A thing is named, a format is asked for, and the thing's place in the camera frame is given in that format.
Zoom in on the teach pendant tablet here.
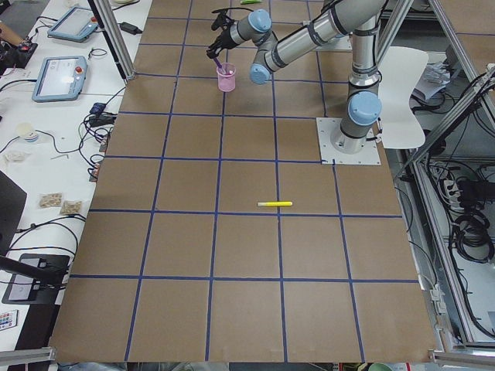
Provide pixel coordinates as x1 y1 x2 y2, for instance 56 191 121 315
32 56 87 103
47 6 98 43

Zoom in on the yellow highlighter pen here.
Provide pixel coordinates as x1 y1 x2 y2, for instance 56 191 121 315
257 201 293 207

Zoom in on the black power adapter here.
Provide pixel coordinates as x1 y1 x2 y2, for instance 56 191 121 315
119 22 142 35

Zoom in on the far teach pendant tablet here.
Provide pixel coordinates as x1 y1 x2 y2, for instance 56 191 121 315
47 6 98 43

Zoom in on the small snack bag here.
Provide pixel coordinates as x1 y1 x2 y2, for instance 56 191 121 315
60 200 83 216
38 192 63 209

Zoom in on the aluminium frame post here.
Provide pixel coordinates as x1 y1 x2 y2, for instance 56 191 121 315
87 0 135 81

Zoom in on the colourful remote control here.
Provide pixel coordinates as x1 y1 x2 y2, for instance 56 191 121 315
0 309 19 331

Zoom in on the pink mesh cup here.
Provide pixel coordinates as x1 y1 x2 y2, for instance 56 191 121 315
217 63 236 93

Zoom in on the near teach pendant tablet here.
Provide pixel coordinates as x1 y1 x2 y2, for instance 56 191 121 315
32 56 87 103

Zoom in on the blue checkered adapter box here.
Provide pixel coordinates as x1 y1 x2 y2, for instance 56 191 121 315
90 102 106 115

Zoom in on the crumpled white wrapper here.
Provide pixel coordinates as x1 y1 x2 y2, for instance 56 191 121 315
3 151 31 164

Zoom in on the purple pen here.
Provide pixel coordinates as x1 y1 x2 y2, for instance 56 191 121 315
213 58 225 74

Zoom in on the white plastic chair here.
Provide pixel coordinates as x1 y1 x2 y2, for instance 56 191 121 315
379 46 428 149

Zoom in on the black camera stand base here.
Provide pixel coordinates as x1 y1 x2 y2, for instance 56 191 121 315
1 254 70 305

